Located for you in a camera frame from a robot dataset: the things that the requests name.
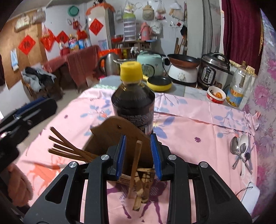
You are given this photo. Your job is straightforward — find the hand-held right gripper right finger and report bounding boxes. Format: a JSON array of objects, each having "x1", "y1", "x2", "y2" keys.
[{"x1": 150, "y1": 133, "x2": 253, "y2": 224}]

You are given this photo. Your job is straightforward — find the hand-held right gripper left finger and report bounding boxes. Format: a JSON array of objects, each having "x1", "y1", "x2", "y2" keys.
[{"x1": 24, "y1": 135, "x2": 127, "y2": 224}]

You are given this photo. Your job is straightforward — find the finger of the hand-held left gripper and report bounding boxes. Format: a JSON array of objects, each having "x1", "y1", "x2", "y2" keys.
[
  {"x1": 15, "y1": 99, "x2": 58, "y2": 131},
  {"x1": 15, "y1": 97, "x2": 47, "y2": 115}
]

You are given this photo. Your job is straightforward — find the wooden slatted chopstick holder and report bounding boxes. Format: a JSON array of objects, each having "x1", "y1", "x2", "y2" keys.
[{"x1": 83, "y1": 116, "x2": 161, "y2": 188}]

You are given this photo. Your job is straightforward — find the person's left hand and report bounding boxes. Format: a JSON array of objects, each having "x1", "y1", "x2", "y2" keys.
[{"x1": 7, "y1": 162, "x2": 34, "y2": 207}]

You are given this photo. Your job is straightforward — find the wooden chair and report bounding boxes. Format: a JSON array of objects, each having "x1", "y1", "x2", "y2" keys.
[{"x1": 22, "y1": 82, "x2": 63, "y2": 101}]

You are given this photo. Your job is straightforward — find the pile of clothes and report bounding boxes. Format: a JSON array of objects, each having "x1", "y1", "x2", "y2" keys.
[{"x1": 22, "y1": 66, "x2": 57, "y2": 92}]

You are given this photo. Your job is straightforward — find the pink deer print tablecloth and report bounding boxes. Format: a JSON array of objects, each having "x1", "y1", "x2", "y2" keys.
[{"x1": 16, "y1": 87, "x2": 262, "y2": 224}]

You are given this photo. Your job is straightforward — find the brown wooden door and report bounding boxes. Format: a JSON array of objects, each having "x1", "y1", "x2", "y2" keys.
[{"x1": 0, "y1": 15, "x2": 49, "y2": 89}]

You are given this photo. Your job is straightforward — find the blue white hanging packet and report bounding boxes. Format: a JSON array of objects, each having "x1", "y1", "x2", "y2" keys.
[{"x1": 10, "y1": 48, "x2": 19, "y2": 71}]

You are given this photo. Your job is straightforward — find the red diamond paper decoration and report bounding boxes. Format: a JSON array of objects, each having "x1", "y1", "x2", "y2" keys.
[
  {"x1": 56, "y1": 31, "x2": 69, "y2": 43},
  {"x1": 18, "y1": 35, "x2": 37, "y2": 56},
  {"x1": 89, "y1": 18, "x2": 104, "y2": 36}
]

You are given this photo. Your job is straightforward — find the side table with red cloth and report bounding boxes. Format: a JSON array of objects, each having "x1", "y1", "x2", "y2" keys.
[{"x1": 44, "y1": 45, "x2": 102, "y2": 91}]

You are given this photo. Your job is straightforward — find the dark sauce bottle yellow cap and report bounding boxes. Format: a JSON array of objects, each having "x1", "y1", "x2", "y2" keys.
[{"x1": 111, "y1": 61, "x2": 156, "y2": 136}]

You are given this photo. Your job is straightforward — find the red hanging ornament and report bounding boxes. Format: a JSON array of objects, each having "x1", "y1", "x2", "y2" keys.
[{"x1": 41, "y1": 28, "x2": 55, "y2": 52}]

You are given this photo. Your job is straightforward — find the large cooking oil bottle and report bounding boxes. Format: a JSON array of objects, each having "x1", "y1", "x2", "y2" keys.
[{"x1": 68, "y1": 34, "x2": 79, "y2": 52}]

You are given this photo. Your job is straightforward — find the metal spoon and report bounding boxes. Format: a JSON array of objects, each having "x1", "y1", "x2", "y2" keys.
[
  {"x1": 230, "y1": 137, "x2": 253, "y2": 174},
  {"x1": 232, "y1": 142, "x2": 247, "y2": 169}
]

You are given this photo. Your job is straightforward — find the white handbag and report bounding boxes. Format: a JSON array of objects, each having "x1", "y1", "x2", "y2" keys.
[{"x1": 14, "y1": 14, "x2": 32, "y2": 33}]

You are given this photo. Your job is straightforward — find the steel electric kettle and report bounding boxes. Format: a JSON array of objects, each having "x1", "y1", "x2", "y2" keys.
[{"x1": 98, "y1": 52, "x2": 121, "y2": 78}]

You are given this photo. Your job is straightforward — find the red white bowl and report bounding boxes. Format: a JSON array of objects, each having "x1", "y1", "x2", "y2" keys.
[{"x1": 206, "y1": 86, "x2": 226, "y2": 104}]

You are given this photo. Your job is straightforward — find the white electric cooker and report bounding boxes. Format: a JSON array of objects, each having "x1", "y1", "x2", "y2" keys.
[{"x1": 168, "y1": 63, "x2": 199, "y2": 83}]

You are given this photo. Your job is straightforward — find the white ceramic spoon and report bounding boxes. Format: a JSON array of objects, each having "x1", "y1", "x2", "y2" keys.
[{"x1": 239, "y1": 134, "x2": 248, "y2": 180}]

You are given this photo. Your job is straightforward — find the pale hanging bag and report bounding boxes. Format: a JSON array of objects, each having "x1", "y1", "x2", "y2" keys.
[{"x1": 31, "y1": 9, "x2": 47, "y2": 24}]

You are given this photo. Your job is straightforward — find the light green rice cooker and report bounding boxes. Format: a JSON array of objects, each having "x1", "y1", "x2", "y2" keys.
[{"x1": 136, "y1": 50, "x2": 166, "y2": 77}]

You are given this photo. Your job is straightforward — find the brown frying pan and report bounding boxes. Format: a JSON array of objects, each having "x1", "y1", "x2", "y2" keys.
[{"x1": 167, "y1": 54, "x2": 201, "y2": 68}]

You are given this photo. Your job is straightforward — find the black silver pressure cooker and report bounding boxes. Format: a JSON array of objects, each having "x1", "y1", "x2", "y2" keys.
[{"x1": 197, "y1": 52, "x2": 234, "y2": 91}]

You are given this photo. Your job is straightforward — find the teal plastic basin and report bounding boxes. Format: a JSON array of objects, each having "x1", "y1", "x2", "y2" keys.
[{"x1": 68, "y1": 5, "x2": 80, "y2": 16}]

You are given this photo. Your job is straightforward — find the white refrigerator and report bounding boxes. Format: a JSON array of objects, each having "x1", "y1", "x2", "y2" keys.
[{"x1": 87, "y1": 7, "x2": 116, "y2": 50}]

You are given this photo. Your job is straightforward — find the clear oil bottle yellow label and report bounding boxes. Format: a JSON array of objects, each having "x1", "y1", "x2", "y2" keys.
[{"x1": 226, "y1": 61, "x2": 253, "y2": 108}]

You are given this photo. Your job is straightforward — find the wooden kitchen shelf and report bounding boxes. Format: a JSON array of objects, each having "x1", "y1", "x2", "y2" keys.
[{"x1": 112, "y1": 40, "x2": 156, "y2": 58}]

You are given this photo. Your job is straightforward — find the orange cloth cover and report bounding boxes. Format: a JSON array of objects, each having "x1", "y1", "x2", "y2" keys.
[{"x1": 86, "y1": 2, "x2": 116, "y2": 15}]

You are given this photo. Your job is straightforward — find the stacked food carrier green lid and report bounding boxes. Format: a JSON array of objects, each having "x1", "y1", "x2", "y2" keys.
[{"x1": 123, "y1": 12, "x2": 137, "y2": 42}]

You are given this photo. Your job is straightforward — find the pink thermos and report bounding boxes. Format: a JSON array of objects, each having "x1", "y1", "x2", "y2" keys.
[{"x1": 140, "y1": 22, "x2": 156, "y2": 41}]

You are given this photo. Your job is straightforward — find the white printed bag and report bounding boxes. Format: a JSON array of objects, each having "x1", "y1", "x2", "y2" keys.
[{"x1": 151, "y1": 22, "x2": 162, "y2": 34}]

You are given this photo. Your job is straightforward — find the plastic bag yellow contents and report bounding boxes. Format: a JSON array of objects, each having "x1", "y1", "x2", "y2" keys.
[{"x1": 124, "y1": 0, "x2": 136, "y2": 12}]

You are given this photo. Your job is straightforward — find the beige hanging bag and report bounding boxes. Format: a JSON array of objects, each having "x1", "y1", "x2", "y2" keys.
[{"x1": 142, "y1": 2, "x2": 154, "y2": 21}]

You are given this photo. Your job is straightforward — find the plastic bag red contents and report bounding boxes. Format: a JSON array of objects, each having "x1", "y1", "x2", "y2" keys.
[{"x1": 156, "y1": 1, "x2": 166, "y2": 20}]

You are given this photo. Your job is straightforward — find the white hanging plastic bag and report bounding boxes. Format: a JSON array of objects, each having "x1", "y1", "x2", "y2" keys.
[{"x1": 169, "y1": 2, "x2": 184, "y2": 20}]

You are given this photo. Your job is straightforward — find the dark red curtain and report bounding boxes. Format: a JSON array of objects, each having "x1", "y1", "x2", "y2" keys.
[{"x1": 222, "y1": 0, "x2": 264, "y2": 75}]

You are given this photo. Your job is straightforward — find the white case with black cord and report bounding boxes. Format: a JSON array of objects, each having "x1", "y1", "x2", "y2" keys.
[{"x1": 236, "y1": 182, "x2": 260, "y2": 213}]

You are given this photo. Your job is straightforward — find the floral plastic wall sheet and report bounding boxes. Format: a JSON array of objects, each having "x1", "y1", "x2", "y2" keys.
[{"x1": 244, "y1": 9, "x2": 276, "y2": 216}]

